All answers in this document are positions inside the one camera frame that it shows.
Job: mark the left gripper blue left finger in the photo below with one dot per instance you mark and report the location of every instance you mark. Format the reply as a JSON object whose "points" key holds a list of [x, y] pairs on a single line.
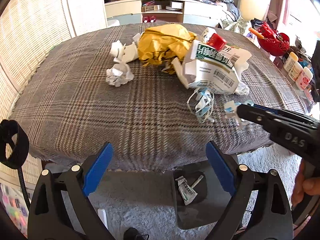
{"points": [[94, 168]]}

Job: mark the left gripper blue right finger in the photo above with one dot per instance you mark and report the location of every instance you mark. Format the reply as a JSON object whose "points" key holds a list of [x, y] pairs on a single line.
{"points": [[224, 166]]}

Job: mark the white plastic stick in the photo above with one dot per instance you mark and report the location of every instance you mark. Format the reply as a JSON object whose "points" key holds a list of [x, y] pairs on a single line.
{"points": [[197, 181]]}

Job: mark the blue white face mask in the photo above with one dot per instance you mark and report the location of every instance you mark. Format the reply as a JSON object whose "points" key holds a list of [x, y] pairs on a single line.
{"points": [[203, 110]]}

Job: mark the white paper ball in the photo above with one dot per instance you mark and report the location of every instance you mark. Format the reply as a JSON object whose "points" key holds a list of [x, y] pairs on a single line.
{"points": [[119, 74]]}

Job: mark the torn white medicine box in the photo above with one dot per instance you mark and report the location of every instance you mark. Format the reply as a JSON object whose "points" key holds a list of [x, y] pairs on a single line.
{"points": [[205, 67]]}

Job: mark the torn white paper piece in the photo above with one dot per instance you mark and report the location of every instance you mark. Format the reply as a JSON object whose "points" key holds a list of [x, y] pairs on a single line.
{"points": [[125, 53]]}

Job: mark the red cylindrical canister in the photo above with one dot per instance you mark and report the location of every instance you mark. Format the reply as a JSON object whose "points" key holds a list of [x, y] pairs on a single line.
{"points": [[217, 42]]}

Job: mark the yellow paper bag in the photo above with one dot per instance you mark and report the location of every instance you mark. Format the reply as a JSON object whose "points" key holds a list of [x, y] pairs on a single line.
{"points": [[159, 45]]}

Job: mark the green white medicine box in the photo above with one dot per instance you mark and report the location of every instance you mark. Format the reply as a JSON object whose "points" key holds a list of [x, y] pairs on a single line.
{"points": [[187, 192]]}

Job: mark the white tissue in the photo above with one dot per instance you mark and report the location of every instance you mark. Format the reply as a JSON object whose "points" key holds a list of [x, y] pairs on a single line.
{"points": [[230, 108]]}

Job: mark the black trash bin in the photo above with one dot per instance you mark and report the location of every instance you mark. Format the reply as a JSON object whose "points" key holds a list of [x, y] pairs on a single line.
{"points": [[211, 199]]}

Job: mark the person's right hand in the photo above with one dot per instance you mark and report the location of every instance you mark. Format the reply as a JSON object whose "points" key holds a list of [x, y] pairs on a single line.
{"points": [[303, 185]]}

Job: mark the white bottle pink label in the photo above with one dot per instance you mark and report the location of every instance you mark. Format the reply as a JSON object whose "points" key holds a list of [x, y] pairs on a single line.
{"points": [[304, 78]]}

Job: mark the grey plaid tablecloth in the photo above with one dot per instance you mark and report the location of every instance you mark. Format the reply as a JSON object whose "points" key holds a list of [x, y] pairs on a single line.
{"points": [[69, 111]]}

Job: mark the white cream bottle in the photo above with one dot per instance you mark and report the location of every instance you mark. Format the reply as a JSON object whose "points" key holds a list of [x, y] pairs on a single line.
{"points": [[295, 71]]}

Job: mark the white bottle yellow cap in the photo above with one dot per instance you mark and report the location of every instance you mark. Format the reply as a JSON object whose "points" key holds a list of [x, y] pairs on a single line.
{"points": [[290, 61]]}

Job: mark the red fruit basket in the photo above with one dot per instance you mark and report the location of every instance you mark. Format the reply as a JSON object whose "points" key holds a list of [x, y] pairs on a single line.
{"points": [[270, 40]]}

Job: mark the pile of clothes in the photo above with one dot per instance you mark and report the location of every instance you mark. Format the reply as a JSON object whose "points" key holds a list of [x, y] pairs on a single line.
{"points": [[231, 19]]}

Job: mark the white round stool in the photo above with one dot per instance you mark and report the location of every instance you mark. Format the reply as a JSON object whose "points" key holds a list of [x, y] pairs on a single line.
{"points": [[113, 23]]}

